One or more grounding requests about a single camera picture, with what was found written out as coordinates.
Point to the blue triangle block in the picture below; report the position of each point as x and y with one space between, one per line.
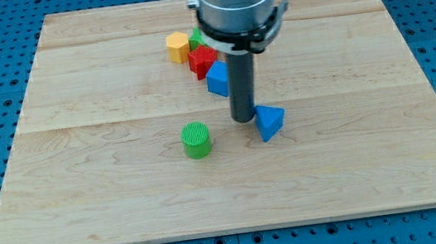
269 120

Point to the yellow hexagon block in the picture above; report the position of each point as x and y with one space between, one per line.
178 47

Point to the green star block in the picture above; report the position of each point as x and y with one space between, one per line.
196 39

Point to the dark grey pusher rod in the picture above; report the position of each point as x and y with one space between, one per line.
241 86

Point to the red star block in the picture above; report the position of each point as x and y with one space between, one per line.
201 59

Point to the wooden board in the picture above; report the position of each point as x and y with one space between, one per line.
97 156

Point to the green cylinder block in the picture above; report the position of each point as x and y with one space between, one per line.
196 140

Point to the blue cube block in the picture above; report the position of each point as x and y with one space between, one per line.
216 79

